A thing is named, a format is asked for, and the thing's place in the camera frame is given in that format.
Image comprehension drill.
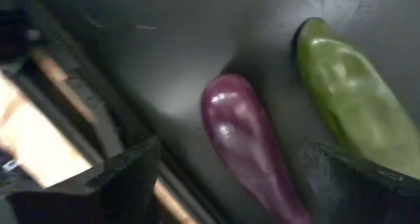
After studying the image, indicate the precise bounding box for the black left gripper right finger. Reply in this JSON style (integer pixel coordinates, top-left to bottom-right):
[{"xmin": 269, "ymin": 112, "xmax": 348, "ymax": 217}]
[{"xmin": 301, "ymin": 141, "xmax": 420, "ymax": 224}]

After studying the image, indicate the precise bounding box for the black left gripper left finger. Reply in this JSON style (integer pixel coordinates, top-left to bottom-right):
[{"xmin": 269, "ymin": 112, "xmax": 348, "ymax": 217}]
[{"xmin": 6, "ymin": 137, "xmax": 161, "ymax": 224}]

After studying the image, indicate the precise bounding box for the purple toy eggplant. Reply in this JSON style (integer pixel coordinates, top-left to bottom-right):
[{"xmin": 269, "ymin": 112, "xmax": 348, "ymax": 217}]
[{"xmin": 200, "ymin": 73, "xmax": 313, "ymax": 224}]

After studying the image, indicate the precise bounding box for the long green toy pepper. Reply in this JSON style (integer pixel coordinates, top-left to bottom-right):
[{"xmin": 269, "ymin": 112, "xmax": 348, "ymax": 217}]
[{"xmin": 291, "ymin": 16, "xmax": 420, "ymax": 181}]

